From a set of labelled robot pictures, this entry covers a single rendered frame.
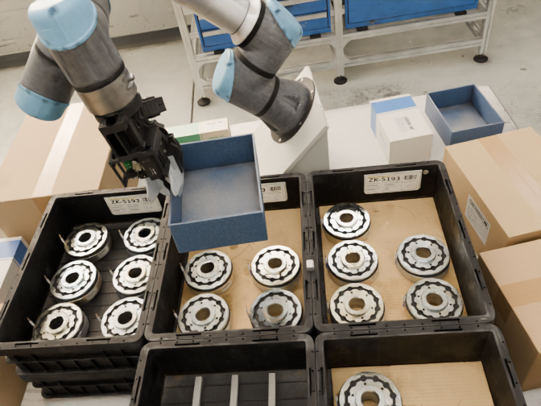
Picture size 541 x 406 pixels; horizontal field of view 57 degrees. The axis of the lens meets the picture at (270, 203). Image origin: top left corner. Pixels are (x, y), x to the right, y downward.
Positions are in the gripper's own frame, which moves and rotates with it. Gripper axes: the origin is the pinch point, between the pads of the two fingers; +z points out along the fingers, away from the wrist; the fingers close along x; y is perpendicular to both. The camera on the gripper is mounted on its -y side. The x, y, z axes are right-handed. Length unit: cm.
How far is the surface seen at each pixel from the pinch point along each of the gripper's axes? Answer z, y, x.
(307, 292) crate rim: 22.8, 10.8, 17.2
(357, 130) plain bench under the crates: 47, -61, 35
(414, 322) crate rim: 23.7, 20.0, 34.3
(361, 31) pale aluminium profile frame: 90, -195, 54
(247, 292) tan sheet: 29.6, 3.3, 3.8
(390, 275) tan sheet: 33.7, 3.4, 33.0
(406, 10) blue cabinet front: 87, -197, 79
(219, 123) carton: 36, -66, -6
